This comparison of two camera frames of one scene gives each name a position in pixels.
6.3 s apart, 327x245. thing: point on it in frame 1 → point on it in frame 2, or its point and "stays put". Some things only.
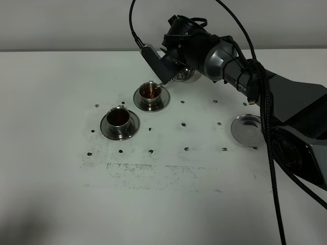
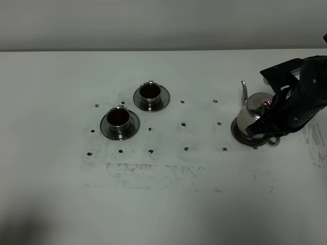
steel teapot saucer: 247,129 stays put
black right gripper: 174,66 → 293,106
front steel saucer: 132,129 stays put
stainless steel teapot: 186,75 → 253,107
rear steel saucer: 164,101 stays put
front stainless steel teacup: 118,120 stays put
